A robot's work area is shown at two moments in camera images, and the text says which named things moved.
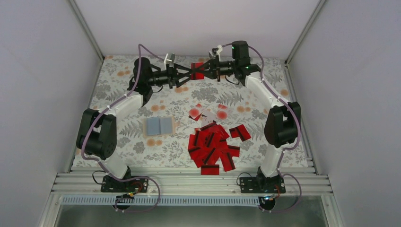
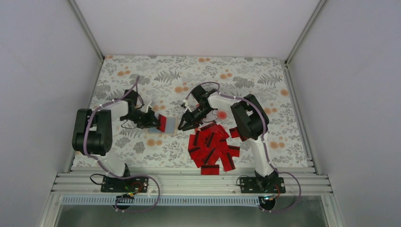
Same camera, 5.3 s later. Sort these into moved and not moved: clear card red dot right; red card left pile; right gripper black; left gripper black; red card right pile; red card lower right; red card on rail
Moved: right gripper black; left gripper black
Not moved: red card left pile; red card on rail; clear card red dot right; red card lower right; red card right pile
